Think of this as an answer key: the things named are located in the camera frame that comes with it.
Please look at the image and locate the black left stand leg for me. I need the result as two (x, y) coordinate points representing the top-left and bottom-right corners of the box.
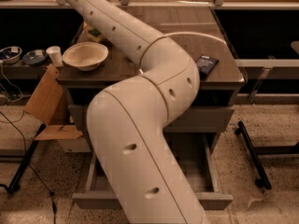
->
(0, 123), (47, 195)

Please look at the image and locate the white paper cup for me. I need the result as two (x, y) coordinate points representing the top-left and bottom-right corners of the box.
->
(46, 46), (63, 67)

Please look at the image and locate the white blue bowl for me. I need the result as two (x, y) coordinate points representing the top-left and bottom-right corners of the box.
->
(0, 46), (22, 64)

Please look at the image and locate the grey open bottom drawer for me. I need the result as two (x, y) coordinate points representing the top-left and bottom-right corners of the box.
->
(72, 133), (233, 210)

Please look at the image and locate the grey middle drawer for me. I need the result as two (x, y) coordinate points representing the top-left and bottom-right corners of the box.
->
(68, 105), (234, 135)

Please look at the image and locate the black stand leg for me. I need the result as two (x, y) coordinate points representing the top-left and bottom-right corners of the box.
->
(235, 121), (299, 189)
(0, 123), (47, 195)

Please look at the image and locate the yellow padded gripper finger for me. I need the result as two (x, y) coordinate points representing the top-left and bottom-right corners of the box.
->
(83, 21), (105, 43)

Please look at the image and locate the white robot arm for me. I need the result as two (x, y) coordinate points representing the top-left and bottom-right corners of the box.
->
(66, 0), (210, 224)

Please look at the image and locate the black floor cable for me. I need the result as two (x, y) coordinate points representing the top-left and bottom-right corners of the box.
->
(0, 110), (58, 224)

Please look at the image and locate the green yellow sponge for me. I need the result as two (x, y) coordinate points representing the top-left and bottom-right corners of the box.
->
(88, 29), (101, 37)

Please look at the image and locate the dark blue snack bag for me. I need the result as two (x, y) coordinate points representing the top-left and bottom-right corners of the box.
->
(196, 55), (219, 76)

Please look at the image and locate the grey drawer cabinet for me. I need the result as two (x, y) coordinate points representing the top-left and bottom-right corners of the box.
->
(58, 7), (245, 149)

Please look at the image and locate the black right stand leg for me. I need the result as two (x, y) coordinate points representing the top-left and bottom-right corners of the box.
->
(235, 121), (299, 189)

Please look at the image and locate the brown cardboard box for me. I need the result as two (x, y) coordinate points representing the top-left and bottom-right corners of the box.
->
(24, 64), (91, 152)

